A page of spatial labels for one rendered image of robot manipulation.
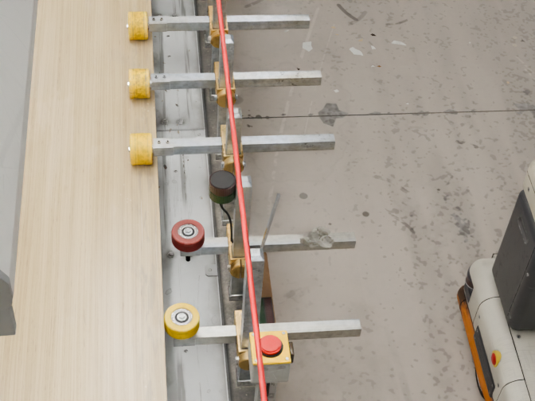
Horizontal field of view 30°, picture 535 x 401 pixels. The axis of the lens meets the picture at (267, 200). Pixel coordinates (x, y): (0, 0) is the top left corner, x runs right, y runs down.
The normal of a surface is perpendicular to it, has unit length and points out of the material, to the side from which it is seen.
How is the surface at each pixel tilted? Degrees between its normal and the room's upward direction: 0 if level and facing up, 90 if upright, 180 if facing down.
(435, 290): 0
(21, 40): 61
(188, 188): 0
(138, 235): 0
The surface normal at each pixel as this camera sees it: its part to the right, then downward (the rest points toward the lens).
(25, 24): 0.90, -0.36
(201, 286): 0.06, -0.67
